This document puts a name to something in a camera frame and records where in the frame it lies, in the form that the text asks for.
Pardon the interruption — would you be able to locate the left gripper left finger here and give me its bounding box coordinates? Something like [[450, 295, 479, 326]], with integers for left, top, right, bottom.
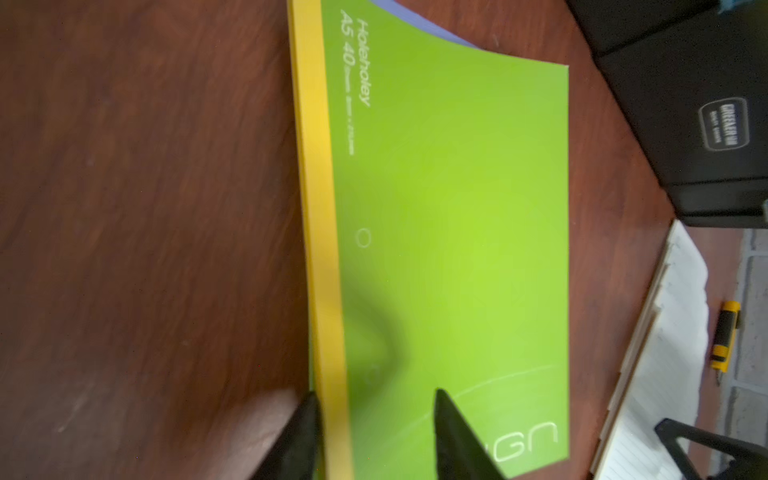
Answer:
[[250, 391, 321, 480]]

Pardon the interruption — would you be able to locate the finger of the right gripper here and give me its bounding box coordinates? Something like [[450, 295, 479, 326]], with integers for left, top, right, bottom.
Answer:
[[653, 418, 768, 480]]

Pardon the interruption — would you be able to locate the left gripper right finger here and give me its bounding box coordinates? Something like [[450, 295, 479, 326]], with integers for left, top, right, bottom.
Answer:
[[433, 389, 504, 480]]

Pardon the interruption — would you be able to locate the green cover notebook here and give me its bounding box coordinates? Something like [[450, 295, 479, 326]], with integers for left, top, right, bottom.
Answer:
[[289, 1, 569, 479]]

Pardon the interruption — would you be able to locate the purple cover notebook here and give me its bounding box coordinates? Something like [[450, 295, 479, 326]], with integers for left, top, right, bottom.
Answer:
[[371, 0, 475, 48]]

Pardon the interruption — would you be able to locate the open white lined notebook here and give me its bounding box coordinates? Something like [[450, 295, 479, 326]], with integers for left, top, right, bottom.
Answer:
[[590, 221, 710, 479]]

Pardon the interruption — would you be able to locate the yellow utility knife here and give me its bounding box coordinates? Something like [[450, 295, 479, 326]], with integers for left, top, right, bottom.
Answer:
[[709, 301, 741, 385]]

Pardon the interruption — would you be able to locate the black plastic toolbox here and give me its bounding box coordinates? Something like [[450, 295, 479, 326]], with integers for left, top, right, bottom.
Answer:
[[569, 1, 767, 229]]

